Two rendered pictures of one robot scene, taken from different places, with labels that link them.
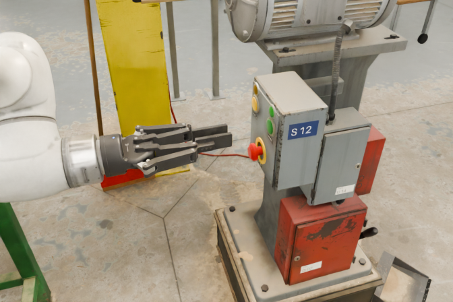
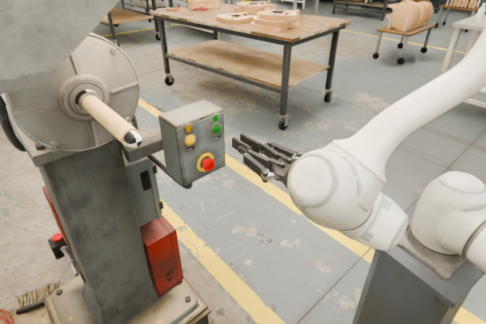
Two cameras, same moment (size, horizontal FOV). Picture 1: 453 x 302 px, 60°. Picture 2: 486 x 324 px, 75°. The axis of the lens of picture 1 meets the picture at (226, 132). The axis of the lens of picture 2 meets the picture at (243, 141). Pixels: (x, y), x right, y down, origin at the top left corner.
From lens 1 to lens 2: 1.13 m
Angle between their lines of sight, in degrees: 90
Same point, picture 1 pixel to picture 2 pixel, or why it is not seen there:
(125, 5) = not seen: outside the picture
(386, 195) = (23, 272)
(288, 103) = (209, 109)
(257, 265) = (165, 312)
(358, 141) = not seen: hidden behind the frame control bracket
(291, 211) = (160, 236)
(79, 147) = not seen: hidden behind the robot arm
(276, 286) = (183, 292)
